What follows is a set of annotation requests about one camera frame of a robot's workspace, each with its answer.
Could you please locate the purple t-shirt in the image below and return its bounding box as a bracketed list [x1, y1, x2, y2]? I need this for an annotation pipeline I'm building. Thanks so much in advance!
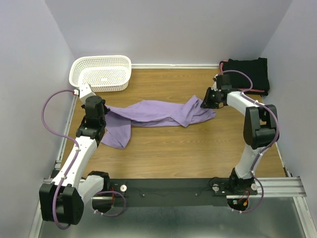
[101, 95, 216, 149]

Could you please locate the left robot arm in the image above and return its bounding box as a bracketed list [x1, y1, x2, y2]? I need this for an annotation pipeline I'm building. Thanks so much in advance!
[39, 96, 110, 230]

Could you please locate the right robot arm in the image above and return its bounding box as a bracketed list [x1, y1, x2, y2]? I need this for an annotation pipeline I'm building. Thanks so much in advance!
[201, 73, 279, 195]

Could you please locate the red folded t-shirt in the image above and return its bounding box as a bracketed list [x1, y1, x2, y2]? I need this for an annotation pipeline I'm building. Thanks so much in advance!
[219, 61, 265, 94]

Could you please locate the black folded t-shirt top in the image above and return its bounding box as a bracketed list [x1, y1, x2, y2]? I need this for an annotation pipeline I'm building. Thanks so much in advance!
[222, 58, 270, 91]

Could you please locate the black folded t-shirt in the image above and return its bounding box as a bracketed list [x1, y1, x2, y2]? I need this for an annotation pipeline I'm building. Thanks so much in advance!
[244, 89, 268, 96]
[222, 58, 270, 91]

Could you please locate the white perforated plastic basket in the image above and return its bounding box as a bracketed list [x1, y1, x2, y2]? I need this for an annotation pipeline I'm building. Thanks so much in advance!
[69, 55, 132, 92]

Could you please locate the black folded t-shirt bottom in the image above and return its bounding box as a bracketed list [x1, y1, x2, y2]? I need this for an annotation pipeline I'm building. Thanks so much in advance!
[244, 89, 268, 96]

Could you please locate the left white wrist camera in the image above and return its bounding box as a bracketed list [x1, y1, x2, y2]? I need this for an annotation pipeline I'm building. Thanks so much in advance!
[73, 83, 96, 104]

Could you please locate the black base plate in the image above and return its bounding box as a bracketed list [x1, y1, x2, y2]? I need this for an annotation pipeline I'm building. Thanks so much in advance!
[93, 178, 258, 214]

